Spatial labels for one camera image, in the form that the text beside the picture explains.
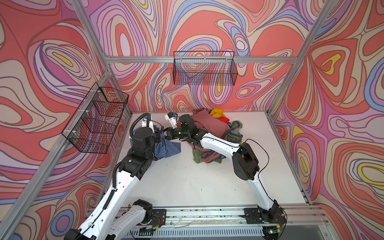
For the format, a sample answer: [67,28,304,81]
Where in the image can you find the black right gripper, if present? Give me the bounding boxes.
[159,127,190,141]

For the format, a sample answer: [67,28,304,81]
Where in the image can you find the blue plaid shirt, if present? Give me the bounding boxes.
[128,127,181,161]

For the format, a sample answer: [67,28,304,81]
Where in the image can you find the pink printed t-shirt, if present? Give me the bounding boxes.
[191,109,230,164]

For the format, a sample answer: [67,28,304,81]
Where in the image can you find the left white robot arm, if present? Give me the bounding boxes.
[64,127,157,240]

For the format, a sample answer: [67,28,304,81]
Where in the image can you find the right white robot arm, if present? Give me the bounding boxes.
[165,112,280,218]

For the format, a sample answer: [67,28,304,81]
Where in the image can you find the yellow cloth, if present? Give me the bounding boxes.
[210,108,226,119]

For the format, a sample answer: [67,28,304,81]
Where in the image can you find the red cloth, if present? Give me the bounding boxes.
[217,117,230,124]

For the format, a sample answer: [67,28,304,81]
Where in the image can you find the green shirt blue trim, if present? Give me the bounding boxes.
[192,121,243,164]

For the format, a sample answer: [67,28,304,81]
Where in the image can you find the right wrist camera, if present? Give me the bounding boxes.
[165,112,179,129]

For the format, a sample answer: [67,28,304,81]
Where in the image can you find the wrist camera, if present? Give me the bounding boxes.
[142,113,155,133]
[165,112,179,129]

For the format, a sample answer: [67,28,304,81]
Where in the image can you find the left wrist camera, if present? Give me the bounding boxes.
[142,113,155,133]

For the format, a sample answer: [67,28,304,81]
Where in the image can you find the left wire basket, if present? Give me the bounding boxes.
[62,83,129,154]

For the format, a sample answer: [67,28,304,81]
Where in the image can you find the wire basket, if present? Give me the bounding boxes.
[173,50,238,86]
[62,83,129,154]

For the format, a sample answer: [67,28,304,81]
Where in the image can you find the back wire basket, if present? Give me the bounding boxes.
[173,50,238,86]

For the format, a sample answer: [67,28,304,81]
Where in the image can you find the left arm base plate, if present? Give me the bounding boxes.
[141,209,167,227]

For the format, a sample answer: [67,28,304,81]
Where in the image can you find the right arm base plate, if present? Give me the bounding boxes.
[241,207,287,225]

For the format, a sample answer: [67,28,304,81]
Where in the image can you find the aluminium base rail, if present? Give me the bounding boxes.
[117,205,330,236]

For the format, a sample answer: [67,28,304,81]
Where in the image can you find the aluminium frame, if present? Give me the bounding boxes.
[1,1,324,240]

